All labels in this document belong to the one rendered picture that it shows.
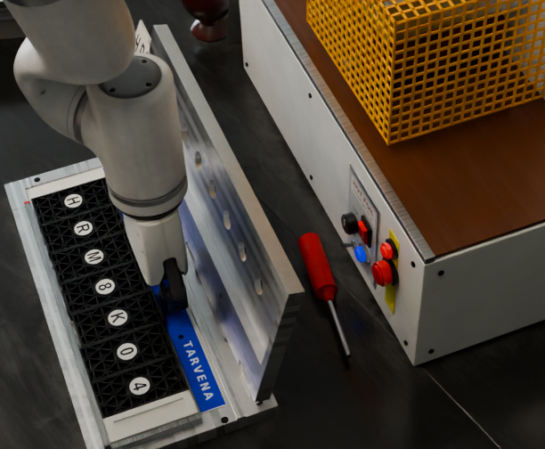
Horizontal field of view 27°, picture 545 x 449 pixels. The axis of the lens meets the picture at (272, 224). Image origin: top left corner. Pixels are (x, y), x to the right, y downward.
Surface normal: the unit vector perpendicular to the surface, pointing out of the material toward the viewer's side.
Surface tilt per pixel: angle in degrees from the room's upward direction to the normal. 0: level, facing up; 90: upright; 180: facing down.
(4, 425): 0
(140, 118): 90
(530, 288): 90
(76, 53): 102
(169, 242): 85
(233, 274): 75
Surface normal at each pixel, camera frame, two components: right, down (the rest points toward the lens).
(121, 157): -0.30, 0.73
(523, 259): 0.37, 0.70
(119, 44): 0.80, 0.46
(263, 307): -0.91, 0.12
